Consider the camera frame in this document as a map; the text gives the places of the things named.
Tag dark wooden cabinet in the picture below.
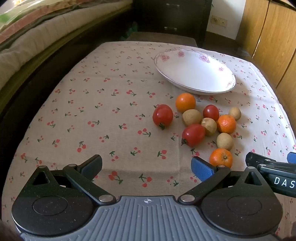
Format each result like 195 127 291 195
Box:
133 0 213 48

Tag light wooden wardrobe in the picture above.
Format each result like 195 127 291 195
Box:
236 0 296 103

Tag white floral rimmed plate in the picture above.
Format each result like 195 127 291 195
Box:
154 47 236 95

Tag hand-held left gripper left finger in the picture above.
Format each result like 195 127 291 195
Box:
28 154 117 206

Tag beige mattress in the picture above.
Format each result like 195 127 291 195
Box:
0 0 134 93

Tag floral patterned quilt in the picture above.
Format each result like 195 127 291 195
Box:
0 0 126 45

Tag red cherry tomato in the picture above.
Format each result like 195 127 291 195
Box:
153 104 174 130
203 105 220 121
181 124 206 147

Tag small orange mandarin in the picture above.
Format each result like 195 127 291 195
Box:
175 93 196 113
217 114 237 134
209 148 233 169

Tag wall socket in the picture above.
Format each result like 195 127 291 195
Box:
211 15 228 28

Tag brown longan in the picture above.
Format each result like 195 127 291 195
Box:
217 133 234 151
229 107 241 121
201 118 217 136
182 109 203 127

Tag cherry print tablecloth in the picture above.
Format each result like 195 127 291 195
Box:
0 41 296 241

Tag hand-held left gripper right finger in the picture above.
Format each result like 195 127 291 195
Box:
178 156 265 206

